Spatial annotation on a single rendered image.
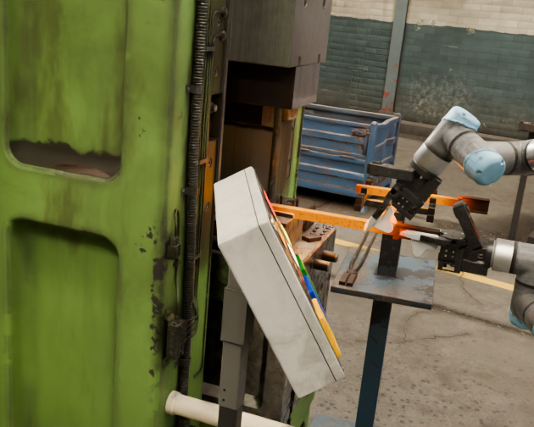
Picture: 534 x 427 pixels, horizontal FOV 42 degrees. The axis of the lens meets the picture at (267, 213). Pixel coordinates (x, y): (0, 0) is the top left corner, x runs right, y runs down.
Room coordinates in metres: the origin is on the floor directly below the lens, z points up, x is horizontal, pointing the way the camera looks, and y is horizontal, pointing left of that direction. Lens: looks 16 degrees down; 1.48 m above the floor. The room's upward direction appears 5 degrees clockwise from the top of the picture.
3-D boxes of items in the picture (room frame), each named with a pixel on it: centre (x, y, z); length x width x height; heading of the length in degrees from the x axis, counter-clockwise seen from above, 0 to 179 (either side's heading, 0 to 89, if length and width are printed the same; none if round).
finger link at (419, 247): (1.55, -0.36, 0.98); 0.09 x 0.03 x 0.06; 75
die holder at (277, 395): (1.77, 0.13, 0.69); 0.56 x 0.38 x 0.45; 72
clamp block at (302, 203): (1.83, -0.06, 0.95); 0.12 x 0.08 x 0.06; 72
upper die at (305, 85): (1.71, 0.13, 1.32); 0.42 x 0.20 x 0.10; 72
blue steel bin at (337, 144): (5.88, -0.39, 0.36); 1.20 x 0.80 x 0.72; 66
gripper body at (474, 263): (1.54, -0.47, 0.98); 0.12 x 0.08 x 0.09; 72
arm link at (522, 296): (1.47, -0.62, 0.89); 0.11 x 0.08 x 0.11; 0
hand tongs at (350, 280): (2.23, -0.33, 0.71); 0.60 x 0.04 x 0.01; 165
